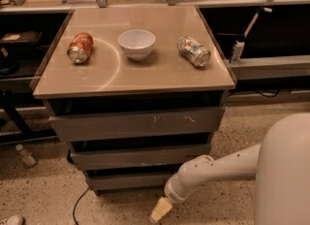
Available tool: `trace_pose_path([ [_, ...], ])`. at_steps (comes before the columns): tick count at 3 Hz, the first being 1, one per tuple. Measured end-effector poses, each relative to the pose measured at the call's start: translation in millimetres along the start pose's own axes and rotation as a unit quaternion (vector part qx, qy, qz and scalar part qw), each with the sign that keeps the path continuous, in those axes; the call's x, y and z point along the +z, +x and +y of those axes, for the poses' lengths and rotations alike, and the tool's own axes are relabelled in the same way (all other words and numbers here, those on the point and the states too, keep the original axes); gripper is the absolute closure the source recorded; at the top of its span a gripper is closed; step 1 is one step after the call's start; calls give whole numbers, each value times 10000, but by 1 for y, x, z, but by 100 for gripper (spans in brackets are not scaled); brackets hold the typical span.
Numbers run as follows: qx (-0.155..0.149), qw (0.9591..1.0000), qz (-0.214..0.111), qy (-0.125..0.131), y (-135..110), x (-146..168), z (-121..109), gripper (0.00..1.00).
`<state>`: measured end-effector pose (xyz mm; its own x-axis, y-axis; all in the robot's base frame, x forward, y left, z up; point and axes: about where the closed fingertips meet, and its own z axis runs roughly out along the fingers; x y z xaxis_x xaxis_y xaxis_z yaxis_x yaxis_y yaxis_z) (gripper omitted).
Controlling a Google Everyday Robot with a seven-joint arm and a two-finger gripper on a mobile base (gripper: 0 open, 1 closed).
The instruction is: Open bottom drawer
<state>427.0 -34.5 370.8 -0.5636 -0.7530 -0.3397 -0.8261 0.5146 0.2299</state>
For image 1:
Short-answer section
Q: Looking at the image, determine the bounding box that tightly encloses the orange soda can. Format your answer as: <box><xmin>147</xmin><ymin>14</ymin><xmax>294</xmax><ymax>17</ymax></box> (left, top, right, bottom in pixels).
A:
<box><xmin>67</xmin><ymin>32</ymin><xmax>93</xmax><ymax>64</ymax></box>

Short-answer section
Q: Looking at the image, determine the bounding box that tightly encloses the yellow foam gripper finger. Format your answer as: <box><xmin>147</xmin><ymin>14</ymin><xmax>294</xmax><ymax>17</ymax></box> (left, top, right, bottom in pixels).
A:
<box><xmin>149</xmin><ymin>197</ymin><xmax>172</xmax><ymax>223</ymax></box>

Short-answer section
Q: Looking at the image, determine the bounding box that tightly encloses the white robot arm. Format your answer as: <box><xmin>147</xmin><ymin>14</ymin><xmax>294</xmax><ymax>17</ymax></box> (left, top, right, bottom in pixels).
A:
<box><xmin>150</xmin><ymin>112</ymin><xmax>310</xmax><ymax>225</ymax></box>

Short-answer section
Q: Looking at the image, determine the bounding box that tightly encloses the clear plastic water bottle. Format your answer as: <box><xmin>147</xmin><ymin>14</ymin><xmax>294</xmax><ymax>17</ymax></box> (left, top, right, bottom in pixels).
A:
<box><xmin>15</xmin><ymin>145</ymin><xmax>37</xmax><ymax>168</ymax></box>

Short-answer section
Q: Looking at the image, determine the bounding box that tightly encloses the black floor cable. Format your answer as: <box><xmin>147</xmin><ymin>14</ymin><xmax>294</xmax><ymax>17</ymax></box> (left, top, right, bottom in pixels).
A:
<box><xmin>72</xmin><ymin>187</ymin><xmax>91</xmax><ymax>225</ymax></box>

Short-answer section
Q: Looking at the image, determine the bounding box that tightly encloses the grey drawer cabinet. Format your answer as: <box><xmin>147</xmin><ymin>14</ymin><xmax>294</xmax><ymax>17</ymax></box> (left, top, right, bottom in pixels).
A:
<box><xmin>29</xmin><ymin>5</ymin><xmax>237</xmax><ymax>197</ymax></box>

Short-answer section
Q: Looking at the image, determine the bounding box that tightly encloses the silver green soda can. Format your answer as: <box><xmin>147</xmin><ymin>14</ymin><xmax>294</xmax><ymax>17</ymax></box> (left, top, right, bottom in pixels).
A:
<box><xmin>177</xmin><ymin>36</ymin><xmax>211</xmax><ymax>68</ymax></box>

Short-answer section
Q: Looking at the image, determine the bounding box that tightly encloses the white shoe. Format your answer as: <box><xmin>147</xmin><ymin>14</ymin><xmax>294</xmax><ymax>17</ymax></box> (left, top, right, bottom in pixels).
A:
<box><xmin>0</xmin><ymin>214</ymin><xmax>24</xmax><ymax>225</ymax></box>

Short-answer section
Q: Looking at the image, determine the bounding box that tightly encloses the grey bottom drawer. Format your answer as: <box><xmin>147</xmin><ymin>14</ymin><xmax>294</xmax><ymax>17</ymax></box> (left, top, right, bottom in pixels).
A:
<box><xmin>85</xmin><ymin>171</ymin><xmax>173</xmax><ymax>191</ymax></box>

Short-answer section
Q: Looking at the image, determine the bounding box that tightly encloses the grey drawer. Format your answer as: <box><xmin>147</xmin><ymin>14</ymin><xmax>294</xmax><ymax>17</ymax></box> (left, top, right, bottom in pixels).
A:
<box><xmin>49</xmin><ymin>107</ymin><xmax>225</xmax><ymax>142</ymax></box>
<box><xmin>71</xmin><ymin>144</ymin><xmax>210</xmax><ymax>171</ymax></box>
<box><xmin>85</xmin><ymin>171</ymin><xmax>173</xmax><ymax>191</ymax></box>

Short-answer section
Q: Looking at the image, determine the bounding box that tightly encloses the white spray bottle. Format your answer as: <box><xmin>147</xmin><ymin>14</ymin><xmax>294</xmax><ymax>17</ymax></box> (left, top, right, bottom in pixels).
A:
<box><xmin>229</xmin><ymin>36</ymin><xmax>245</xmax><ymax>64</ymax></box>

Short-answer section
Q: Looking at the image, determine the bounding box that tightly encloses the white bowl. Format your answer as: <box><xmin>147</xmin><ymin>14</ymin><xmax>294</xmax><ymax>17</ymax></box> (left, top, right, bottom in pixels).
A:
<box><xmin>118</xmin><ymin>29</ymin><xmax>156</xmax><ymax>61</ymax></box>

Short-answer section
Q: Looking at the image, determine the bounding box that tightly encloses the grey top drawer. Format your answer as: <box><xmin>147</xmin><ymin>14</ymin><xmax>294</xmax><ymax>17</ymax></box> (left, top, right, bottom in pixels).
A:
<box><xmin>49</xmin><ymin>107</ymin><xmax>225</xmax><ymax>142</ymax></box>

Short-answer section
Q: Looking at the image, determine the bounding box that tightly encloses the grey middle drawer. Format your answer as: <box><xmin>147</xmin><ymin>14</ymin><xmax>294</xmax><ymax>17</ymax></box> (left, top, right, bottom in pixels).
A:
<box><xmin>71</xmin><ymin>144</ymin><xmax>210</xmax><ymax>171</ymax></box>

